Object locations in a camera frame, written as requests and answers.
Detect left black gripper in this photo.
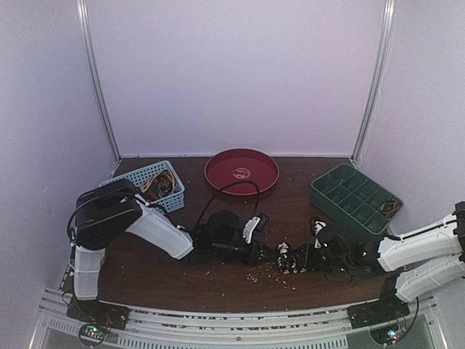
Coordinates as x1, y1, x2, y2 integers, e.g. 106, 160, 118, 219
211, 238, 278, 268

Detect black white floral tie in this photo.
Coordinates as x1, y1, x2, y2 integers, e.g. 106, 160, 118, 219
277, 242, 301, 274

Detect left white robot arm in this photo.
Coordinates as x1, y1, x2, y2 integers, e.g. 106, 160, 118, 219
66, 180, 276, 323

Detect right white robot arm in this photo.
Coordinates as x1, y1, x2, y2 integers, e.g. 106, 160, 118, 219
291, 201, 464, 321

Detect pile of ties in basket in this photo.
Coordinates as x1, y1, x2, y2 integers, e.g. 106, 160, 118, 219
139, 169, 180, 202

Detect dark green divided organizer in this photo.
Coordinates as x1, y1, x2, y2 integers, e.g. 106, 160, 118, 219
310, 164, 403, 242

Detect round red tray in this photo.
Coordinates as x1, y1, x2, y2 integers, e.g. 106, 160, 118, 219
204, 148, 280, 193

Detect rubber bands in organizer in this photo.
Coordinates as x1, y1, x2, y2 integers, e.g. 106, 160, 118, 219
379, 198, 402, 218

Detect light blue plastic basket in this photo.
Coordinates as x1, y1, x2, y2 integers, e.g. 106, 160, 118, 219
100, 161, 185, 213

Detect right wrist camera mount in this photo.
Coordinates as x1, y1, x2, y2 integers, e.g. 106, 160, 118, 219
310, 217, 327, 249

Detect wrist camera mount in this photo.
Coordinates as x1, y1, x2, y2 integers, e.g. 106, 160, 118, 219
242, 213, 270, 244
310, 217, 327, 249

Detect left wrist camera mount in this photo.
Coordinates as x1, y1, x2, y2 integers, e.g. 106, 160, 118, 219
242, 213, 270, 244

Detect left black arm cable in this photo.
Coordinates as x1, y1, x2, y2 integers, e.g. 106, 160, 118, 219
195, 180, 262, 230

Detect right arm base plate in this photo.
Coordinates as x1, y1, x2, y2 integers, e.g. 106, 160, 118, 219
347, 296, 413, 347

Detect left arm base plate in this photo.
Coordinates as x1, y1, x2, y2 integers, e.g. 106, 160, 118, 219
61, 289, 130, 348

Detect right aluminium corner post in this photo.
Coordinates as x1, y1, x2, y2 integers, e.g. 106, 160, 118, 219
350, 0, 397, 169

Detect aluminium corner post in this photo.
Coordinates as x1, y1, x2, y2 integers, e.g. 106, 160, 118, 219
350, 0, 397, 169
76, 0, 121, 162

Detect left aluminium corner post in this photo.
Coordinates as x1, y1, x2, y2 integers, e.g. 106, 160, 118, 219
76, 0, 121, 162

